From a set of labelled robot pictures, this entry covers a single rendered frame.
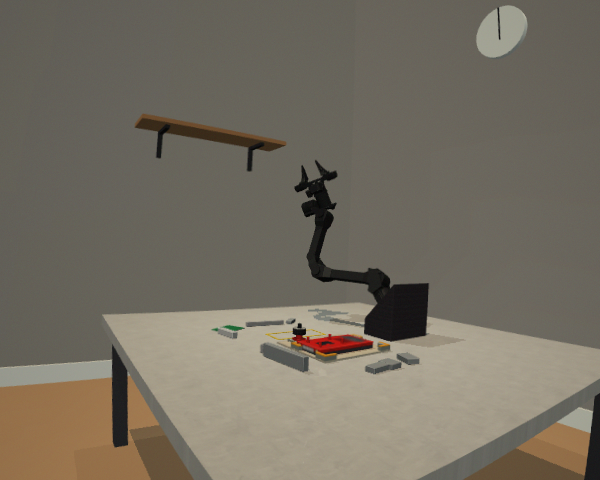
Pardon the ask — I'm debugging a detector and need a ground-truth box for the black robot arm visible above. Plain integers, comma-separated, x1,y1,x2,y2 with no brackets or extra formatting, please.
301,182,390,303

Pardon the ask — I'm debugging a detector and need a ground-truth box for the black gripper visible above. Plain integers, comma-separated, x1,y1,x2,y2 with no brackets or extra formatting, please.
294,161,338,199

